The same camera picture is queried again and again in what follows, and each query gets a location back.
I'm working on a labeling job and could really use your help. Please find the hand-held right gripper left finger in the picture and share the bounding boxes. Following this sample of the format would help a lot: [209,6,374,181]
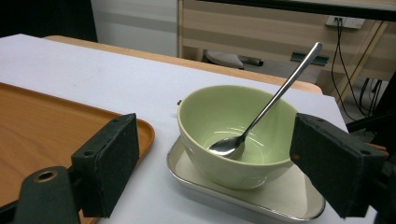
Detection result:
[70,112,140,218]

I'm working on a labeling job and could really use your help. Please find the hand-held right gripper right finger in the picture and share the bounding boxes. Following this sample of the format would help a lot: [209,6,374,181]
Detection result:
[289,112,388,219]

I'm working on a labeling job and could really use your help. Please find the wooden tray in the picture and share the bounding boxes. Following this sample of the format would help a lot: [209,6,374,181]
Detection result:
[0,81,156,224]

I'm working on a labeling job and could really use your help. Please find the white square dish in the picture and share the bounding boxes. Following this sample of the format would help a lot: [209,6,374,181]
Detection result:
[166,136,327,222]

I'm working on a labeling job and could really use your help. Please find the metal spoon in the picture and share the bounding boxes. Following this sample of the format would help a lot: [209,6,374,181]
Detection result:
[207,41,323,161]

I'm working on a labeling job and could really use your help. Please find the green bowl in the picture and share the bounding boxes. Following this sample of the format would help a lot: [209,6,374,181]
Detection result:
[177,84,299,191]

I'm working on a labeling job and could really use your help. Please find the wooden table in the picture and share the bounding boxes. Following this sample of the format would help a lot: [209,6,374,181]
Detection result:
[42,35,323,95]

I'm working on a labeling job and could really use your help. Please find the white cabinet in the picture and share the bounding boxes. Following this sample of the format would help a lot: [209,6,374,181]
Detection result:
[90,0,179,58]

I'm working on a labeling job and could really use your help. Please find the white power strip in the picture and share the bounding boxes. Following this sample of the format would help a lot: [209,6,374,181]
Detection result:
[325,15,366,30]

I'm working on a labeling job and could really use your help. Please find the grey flat object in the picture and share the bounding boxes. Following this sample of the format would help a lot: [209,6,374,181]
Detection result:
[205,50,264,70]

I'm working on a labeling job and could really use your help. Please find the light wooden desk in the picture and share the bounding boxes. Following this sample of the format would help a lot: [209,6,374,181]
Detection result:
[177,0,396,104]

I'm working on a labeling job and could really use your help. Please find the black crossbar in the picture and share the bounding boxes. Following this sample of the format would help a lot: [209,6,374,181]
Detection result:
[199,0,396,22]

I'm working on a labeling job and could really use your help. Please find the black curtain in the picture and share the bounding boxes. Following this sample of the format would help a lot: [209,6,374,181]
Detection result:
[0,0,98,43]

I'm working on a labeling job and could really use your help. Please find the black power cable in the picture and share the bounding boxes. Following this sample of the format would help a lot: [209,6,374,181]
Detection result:
[330,18,385,122]

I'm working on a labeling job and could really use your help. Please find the dark desk handle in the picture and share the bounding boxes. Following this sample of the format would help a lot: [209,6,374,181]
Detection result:
[290,51,330,66]

